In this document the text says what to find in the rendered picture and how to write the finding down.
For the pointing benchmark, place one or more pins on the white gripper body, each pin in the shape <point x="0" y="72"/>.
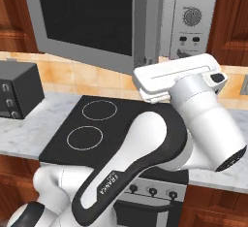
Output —
<point x="168" y="72"/>

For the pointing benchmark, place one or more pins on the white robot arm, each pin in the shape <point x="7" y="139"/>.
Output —
<point x="206" y="124"/>

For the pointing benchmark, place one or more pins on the grey microwave door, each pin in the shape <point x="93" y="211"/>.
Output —
<point x="84" y="11"/>

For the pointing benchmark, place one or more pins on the steel oven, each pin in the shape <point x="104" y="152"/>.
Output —
<point x="145" y="205"/>

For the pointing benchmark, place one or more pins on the brown wooden base cupboard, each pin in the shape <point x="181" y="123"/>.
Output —
<point x="16" y="179"/>
<point x="216" y="208"/>

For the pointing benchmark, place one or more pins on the black oven knob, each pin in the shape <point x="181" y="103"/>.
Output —
<point x="133" y="188"/>
<point x="172" y="194"/>
<point x="152" y="191"/>

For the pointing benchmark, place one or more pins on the black hob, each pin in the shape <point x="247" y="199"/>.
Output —
<point x="119" y="124"/>

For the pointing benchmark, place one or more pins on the black toaster oven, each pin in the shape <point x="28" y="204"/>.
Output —
<point x="19" y="85"/>

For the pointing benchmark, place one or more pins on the round grey microwave dial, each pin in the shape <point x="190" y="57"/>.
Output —
<point x="192" y="16"/>

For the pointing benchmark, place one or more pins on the brown wooden cupboard door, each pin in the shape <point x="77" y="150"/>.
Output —
<point x="14" y="14"/>
<point x="231" y="20"/>

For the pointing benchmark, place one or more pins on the grey wall socket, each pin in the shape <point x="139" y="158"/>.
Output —
<point x="244" y="84"/>

